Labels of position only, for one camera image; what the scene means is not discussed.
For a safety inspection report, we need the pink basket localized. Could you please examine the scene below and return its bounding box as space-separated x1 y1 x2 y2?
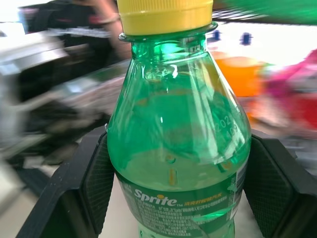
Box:
257 49 317 129

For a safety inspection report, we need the green conveyor belt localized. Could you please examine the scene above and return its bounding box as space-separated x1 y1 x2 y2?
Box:
212 0 317 25

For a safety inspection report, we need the green Sprite bottle yellow cap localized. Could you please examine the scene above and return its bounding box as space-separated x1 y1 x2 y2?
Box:
105 0 252 238

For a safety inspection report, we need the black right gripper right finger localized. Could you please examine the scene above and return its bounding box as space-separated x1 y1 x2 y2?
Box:
244 128 317 238

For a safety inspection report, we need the orange basket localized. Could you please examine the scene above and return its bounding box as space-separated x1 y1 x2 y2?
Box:
210 51 267 123

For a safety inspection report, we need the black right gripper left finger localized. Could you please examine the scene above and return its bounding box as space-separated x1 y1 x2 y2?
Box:
15 125 115 238

